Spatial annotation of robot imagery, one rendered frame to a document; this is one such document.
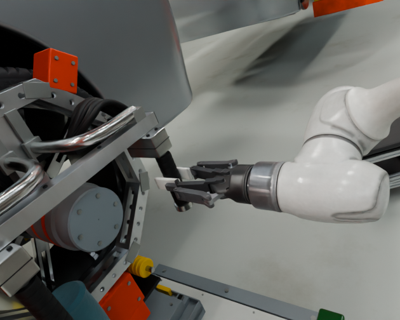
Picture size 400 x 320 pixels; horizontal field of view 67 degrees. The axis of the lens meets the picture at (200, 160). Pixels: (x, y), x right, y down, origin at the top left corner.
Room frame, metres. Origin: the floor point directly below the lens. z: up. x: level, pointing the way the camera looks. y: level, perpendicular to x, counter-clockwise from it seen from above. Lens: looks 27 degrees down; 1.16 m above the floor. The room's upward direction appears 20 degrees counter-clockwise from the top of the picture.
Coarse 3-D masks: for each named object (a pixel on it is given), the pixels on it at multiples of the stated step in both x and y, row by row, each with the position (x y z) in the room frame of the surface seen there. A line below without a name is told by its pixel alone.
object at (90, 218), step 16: (80, 192) 0.53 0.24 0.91; (96, 192) 0.54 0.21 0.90; (112, 192) 0.56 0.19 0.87; (64, 208) 0.51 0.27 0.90; (80, 208) 0.50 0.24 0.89; (96, 208) 0.52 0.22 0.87; (112, 208) 0.55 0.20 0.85; (32, 224) 0.55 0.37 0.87; (48, 224) 0.51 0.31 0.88; (64, 224) 0.49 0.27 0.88; (80, 224) 0.49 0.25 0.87; (96, 224) 0.51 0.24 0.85; (112, 224) 0.53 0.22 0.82; (48, 240) 0.52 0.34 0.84; (64, 240) 0.49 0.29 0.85; (80, 240) 0.48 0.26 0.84; (96, 240) 0.50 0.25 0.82; (112, 240) 0.52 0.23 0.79
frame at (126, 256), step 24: (0, 96) 0.64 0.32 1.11; (24, 96) 0.67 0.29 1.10; (48, 96) 0.70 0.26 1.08; (72, 96) 0.74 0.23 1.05; (96, 120) 0.77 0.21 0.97; (120, 168) 0.82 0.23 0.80; (144, 168) 0.81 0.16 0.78; (144, 192) 0.79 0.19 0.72; (120, 240) 0.72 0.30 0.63; (120, 264) 0.65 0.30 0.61; (96, 288) 0.59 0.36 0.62; (24, 312) 0.51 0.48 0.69
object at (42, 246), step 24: (24, 120) 0.75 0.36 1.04; (48, 120) 0.89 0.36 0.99; (96, 144) 0.86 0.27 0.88; (48, 168) 0.74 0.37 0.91; (0, 192) 0.67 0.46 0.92; (120, 192) 0.83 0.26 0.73; (0, 216) 0.63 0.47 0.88; (48, 264) 0.64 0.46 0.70; (72, 264) 0.72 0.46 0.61; (96, 264) 0.69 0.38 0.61; (48, 288) 0.62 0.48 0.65; (0, 312) 0.52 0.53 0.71
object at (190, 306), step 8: (160, 288) 0.93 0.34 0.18; (168, 288) 0.91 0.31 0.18; (176, 296) 0.89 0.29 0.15; (184, 296) 0.86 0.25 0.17; (184, 304) 0.82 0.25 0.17; (192, 304) 0.83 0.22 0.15; (200, 304) 0.81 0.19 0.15; (184, 312) 0.80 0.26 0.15; (192, 312) 0.77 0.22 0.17; (200, 312) 0.80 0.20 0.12
